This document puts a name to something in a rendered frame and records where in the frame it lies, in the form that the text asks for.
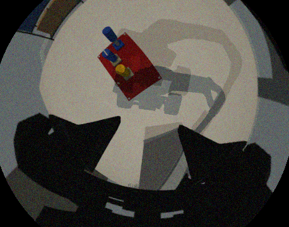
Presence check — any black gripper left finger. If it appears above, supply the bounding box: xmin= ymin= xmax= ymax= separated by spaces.
xmin=49 ymin=114 xmax=120 ymax=173

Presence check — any red circuit board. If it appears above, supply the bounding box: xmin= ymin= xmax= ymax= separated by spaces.
xmin=97 ymin=26 xmax=162 ymax=101

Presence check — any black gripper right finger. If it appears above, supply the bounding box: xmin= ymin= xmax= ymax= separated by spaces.
xmin=177 ymin=124 xmax=248 ymax=185

